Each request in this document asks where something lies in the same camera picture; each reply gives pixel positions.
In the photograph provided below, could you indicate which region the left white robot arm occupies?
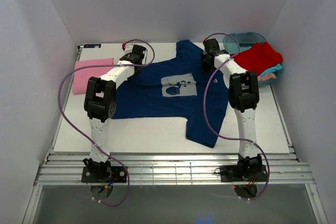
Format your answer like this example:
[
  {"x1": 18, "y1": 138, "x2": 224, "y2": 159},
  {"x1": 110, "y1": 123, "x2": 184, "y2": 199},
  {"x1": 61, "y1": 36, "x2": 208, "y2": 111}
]
[{"x1": 84, "y1": 44, "x2": 147, "y2": 182}]

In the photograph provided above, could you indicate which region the blue mickey t-shirt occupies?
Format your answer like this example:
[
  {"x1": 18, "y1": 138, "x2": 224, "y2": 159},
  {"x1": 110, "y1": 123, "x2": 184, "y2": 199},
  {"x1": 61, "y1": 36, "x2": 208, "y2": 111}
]
[{"x1": 113, "y1": 40, "x2": 228, "y2": 148}]

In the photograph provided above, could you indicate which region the folded pink t-shirt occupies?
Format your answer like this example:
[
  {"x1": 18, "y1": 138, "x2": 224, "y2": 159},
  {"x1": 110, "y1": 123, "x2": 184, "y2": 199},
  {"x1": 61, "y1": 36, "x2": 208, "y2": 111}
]
[{"x1": 72, "y1": 58, "x2": 114, "y2": 95}]

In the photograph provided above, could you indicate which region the red t-shirt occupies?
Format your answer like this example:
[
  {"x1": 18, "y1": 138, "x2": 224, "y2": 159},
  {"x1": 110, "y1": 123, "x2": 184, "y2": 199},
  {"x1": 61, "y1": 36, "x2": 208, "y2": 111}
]
[{"x1": 233, "y1": 42, "x2": 283, "y2": 76}]

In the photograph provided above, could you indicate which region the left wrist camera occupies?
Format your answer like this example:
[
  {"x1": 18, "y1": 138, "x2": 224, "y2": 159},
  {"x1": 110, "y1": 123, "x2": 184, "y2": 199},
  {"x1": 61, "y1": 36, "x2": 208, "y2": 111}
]
[{"x1": 122, "y1": 43, "x2": 134, "y2": 54}]

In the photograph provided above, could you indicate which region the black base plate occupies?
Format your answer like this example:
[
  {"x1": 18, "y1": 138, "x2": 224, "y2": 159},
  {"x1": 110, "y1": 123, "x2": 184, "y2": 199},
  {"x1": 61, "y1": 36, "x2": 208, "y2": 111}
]
[
  {"x1": 214, "y1": 165, "x2": 268, "y2": 182},
  {"x1": 81, "y1": 166, "x2": 127, "y2": 184}
]

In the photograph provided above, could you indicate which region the blue label sticker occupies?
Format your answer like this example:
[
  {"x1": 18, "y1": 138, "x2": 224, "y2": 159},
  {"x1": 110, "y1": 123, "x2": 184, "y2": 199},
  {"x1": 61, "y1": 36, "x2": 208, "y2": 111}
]
[{"x1": 83, "y1": 44, "x2": 101, "y2": 48}]

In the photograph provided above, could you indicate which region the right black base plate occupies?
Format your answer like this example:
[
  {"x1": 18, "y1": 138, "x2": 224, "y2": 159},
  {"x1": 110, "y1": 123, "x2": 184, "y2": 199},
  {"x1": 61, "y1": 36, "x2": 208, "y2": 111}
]
[{"x1": 214, "y1": 165, "x2": 268, "y2": 182}]

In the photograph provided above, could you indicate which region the purple cable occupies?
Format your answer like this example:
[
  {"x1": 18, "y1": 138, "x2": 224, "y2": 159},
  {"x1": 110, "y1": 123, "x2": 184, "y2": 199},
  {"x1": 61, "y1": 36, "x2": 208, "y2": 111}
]
[
  {"x1": 202, "y1": 33, "x2": 270, "y2": 200},
  {"x1": 58, "y1": 39, "x2": 156, "y2": 208}
]

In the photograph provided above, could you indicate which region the light blue t-shirt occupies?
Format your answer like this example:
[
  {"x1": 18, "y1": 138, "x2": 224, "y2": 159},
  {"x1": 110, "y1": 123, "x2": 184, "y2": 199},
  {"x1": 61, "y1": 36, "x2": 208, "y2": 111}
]
[{"x1": 260, "y1": 63, "x2": 282, "y2": 76}]

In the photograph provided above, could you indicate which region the teal plastic basket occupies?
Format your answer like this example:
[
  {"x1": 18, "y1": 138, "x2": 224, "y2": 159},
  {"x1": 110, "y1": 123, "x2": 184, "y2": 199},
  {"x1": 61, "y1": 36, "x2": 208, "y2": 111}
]
[{"x1": 223, "y1": 32, "x2": 281, "y2": 87}]

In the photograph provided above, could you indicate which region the aluminium frame rail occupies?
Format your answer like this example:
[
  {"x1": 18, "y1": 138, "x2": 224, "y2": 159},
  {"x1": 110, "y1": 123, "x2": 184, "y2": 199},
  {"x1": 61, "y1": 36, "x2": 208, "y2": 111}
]
[{"x1": 35, "y1": 153, "x2": 314, "y2": 186}]

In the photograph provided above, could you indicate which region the light pink t-shirt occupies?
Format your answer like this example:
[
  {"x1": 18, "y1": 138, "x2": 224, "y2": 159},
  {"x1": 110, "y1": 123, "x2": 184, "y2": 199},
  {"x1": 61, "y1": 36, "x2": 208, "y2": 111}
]
[{"x1": 257, "y1": 73, "x2": 276, "y2": 82}]

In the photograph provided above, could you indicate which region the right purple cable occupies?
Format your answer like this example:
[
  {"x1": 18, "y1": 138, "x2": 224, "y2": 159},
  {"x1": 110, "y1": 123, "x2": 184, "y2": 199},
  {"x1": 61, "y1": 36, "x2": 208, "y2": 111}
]
[{"x1": 202, "y1": 33, "x2": 270, "y2": 200}]

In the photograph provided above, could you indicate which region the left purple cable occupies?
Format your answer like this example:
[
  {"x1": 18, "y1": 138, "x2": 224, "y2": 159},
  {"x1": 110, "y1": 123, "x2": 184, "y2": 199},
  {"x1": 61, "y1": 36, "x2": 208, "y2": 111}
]
[{"x1": 58, "y1": 39, "x2": 156, "y2": 208}]

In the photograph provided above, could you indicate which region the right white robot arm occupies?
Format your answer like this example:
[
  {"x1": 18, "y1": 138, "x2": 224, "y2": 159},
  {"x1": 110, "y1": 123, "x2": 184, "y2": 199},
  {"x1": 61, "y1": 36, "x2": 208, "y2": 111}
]
[{"x1": 202, "y1": 38, "x2": 263, "y2": 182}]

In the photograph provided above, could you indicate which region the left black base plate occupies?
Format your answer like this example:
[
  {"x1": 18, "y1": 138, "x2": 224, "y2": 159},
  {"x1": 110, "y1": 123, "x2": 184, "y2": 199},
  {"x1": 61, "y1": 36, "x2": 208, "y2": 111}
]
[{"x1": 81, "y1": 166, "x2": 127, "y2": 184}]

